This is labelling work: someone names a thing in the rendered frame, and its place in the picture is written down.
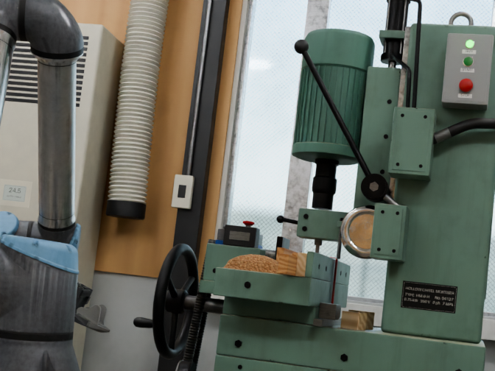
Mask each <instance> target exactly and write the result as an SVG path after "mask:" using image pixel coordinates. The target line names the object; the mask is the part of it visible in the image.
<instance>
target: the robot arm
mask: <svg viewBox="0 0 495 371"><path fill-rule="evenodd" d="M16 41H25V42H30V51H31V53H32V54H33V55H34V56H35V57H36V58H37V59H38V211H39V216H38V221H37V222H35V221H21V220H18V218H17V217H16V216H15V215H14V214H13V213H10V212H8V211H0V371H80V368H79V365H78V362H77V357H76V355H75V352H74V347H73V334H74V322H76V323H78V324H80V325H83V326H85V327H87V328H90V329H92V330H94V331H97V332H100V333H107V332H110V329H109V328H107V327H106V326H105V325H104V320H105V314H106V311H107V309H106V307H105V306H104V305H97V304H96V305H93V306H92V307H91V308H89V307H86V308H84V306H85V304H88V301H89V300H90V298H91V297H90V296H91V293H92V291H93V289H90V288H88V287H87V286H85V285H83V284H81V283H79V282H78V274H79V270H78V248H79V243H80V234H81V225H79V224H77V223H76V224H75V215H74V198H75V136H76V74H77V60H78V59H79V58H80V57H81V56H82V55H83V52H84V41H83V34H82V32H81V30H80V27H79V25H78V23H77V22H76V20H75V18H74V16H73V15H72V14H71V13H70V12H69V10H68V9H67V8H66V6H65V5H63V4H62V3H61V2H60V1H59V0H0V126H1V118H2V113H3V109H4V101H5V96H6V92H7V84H8V79H9V75H10V67H11V62H12V58H13V51H14V50H15V45H16Z"/></svg>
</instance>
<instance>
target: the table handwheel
mask: <svg viewBox="0 0 495 371"><path fill-rule="evenodd" d="M181 255H183V257H184V258H185V261H186V266H187V271H188V279H187V281H186V282H185V284H184V285H183V287H182V289H176V288H175V287H174V285H173V282H172V279H171V274H172V270H173V268H174V266H175V263H176V262H177V260H178V259H179V257H180V256H181ZM198 288H199V276H198V267H197V260H196V257H195V254H194V252H193V250H192V248H191V247H190V246H189V245H187V244H177V245H175V246H174V247H173V248H172V249H171V250H170V251H169V253H168V254H167V256H166V257H165V259H164V262H163V264H162V267H161V270H160V272H159V276H158V280H157V284H156V287H155V296H154V301H153V309H152V330H153V337H154V341H155V346H156V348H157V351H158V352H159V354H160V355H161V356H162V357H163V358H165V359H169V360H170V359H174V358H176V357H178V356H179V355H180V354H181V352H182V351H183V349H184V347H185V346H186V343H187V340H188V337H189V336H188V335H189V332H190V331H189V330H190V327H191V321H192V317H193V315H192V314H193V311H194V306H195V303H196V302H195V301H196V298H197V293H198V291H197V290H199V289H198ZM167 289H168V291H167ZM187 291H188V292H187ZM205 300H206V301H205V304H204V309H203V312H209V313H215V314H223V306H224V300H221V299H215V298H208V297H207V298H206V299H205ZM165 309H166V311H167V312H170V313H172V318H171V326H170V333H169V344H167V342H166V336H165V330H164V310H165ZM184 313H185V315H184V319H183V324H182V327H181V329H180V333H179V335H178V338H177V340H176V341H175V337H176V330H177V325H178V316H179V314H184Z"/></svg>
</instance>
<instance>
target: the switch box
mask: <svg viewBox="0 0 495 371"><path fill-rule="evenodd" d="M467 40H473V41H474V47H473V48H471V49H468V48H467V47H466V41H467ZM493 44H494V36H493V35H475V34H458V33H449V34H448V38H447V46H446V61H445V69H444V78H443V93H442V100H441V101H442V106H443V107H444V108H455V109H467V110H487V109H488V95H489V86H490V78H491V61H492V53H493ZM463 49H465V50H476V54H462V50H463ZM467 56H469V57H472V58H473V59H474V64H473V65H472V66H470V67H466V66H464V65H463V59H464V57H467ZM460 68H474V73H472V72H460ZM463 79H470V80H471V81H472V82H473V88H472V89H471V90H470V91H469V92H463V91H461V90H460V88H459V83H460V81H461V80H463ZM459 93H465V94H472V98H460V97H458V94H459Z"/></svg>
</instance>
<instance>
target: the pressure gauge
mask: <svg viewBox="0 0 495 371"><path fill-rule="evenodd" d="M175 371H196V365H195V363H194V362H193V361H184V360H180V361H179V362H178V365H177V367H176V370H175Z"/></svg>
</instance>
